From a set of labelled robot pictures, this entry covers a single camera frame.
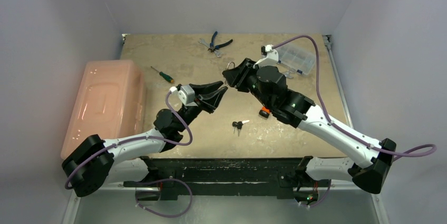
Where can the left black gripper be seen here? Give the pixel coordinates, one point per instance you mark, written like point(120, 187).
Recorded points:
point(208, 101)

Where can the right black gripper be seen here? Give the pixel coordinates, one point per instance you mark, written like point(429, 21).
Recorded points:
point(245, 74)

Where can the orange black padlock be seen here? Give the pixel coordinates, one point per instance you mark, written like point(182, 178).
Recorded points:
point(264, 113)

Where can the black key bunch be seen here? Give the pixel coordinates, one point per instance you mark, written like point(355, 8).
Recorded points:
point(237, 126)

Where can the brass padlock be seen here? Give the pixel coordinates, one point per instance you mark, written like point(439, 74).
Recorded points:
point(230, 65)

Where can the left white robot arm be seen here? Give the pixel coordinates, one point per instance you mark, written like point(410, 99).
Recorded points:
point(93, 163)

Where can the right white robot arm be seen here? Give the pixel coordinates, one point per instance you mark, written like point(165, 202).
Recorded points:
point(367, 161)

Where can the small silver wrench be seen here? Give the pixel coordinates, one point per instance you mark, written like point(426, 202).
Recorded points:
point(217, 53)

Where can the large silver wrench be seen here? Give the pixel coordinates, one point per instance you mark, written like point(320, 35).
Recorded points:
point(289, 74)

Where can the clear plastic organizer box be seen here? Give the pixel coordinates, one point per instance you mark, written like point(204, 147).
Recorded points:
point(297, 59)

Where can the pink plastic storage box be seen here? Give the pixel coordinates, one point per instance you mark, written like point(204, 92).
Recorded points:
point(109, 103)

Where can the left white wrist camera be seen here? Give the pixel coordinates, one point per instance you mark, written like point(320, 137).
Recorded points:
point(185, 93)

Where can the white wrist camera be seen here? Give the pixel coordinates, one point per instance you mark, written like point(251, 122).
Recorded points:
point(270, 58)
point(185, 93)

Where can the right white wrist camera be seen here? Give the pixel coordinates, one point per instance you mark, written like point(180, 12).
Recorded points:
point(270, 58)

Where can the green handled screwdriver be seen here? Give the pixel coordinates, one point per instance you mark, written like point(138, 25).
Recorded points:
point(165, 76)

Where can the aluminium frame rail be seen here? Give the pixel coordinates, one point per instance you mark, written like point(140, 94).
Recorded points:
point(376, 198)

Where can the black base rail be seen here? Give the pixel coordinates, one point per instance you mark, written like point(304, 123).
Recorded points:
point(283, 178)

